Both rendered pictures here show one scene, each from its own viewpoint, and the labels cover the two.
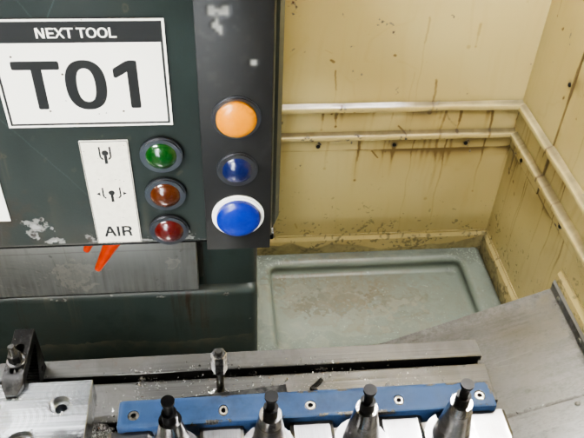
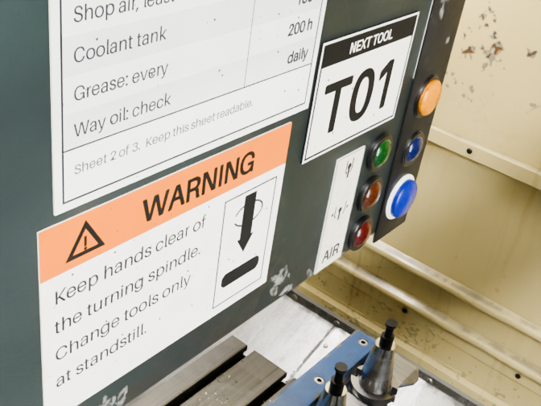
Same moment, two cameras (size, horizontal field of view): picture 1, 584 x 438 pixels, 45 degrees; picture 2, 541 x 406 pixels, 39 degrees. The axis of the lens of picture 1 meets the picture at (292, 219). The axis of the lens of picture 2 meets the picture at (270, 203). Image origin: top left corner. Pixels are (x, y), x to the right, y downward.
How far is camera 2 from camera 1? 0.47 m
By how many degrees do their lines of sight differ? 39
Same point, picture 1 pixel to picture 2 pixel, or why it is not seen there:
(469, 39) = not seen: hidden behind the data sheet
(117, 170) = (350, 182)
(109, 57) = (382, 60)
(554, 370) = (291, 331)
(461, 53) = not seen: hidden behind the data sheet
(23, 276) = not seen: outside the picture
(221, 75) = (430, 57)
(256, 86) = (443, 62)
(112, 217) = (332, 238)
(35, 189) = (292, 233)
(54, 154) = (317, 183)
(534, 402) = (294, 365)
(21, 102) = (318, 130)
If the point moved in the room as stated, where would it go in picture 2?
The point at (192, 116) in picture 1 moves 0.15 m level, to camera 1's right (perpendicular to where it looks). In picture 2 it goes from (402, 105) to (520, 65)
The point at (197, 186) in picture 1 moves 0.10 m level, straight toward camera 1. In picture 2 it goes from (385, 177) to (522, 240)
